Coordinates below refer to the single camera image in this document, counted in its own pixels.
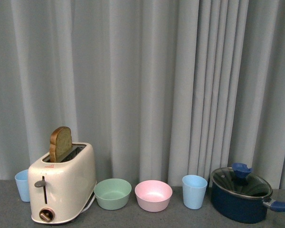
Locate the cream toaster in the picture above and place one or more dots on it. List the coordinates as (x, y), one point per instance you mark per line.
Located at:
(60, 191)

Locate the grey curtain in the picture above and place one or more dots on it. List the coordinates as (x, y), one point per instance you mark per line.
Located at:
(160, 88)

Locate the dark blue saucepan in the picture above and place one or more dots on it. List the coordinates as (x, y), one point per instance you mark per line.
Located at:
(244, 209)

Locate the pink bowl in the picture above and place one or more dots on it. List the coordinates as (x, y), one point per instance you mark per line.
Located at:
(153, 195)

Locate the green bowl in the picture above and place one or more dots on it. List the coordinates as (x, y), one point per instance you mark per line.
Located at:
(112, 194)

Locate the glass lid blue knob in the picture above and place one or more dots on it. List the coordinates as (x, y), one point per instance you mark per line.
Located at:
(239, 180)

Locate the light blue cup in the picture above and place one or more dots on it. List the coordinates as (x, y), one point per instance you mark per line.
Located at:
(194, 188)
(21, 179)

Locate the bread slice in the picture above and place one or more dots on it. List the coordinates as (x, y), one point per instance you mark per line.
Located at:
(60, 143)

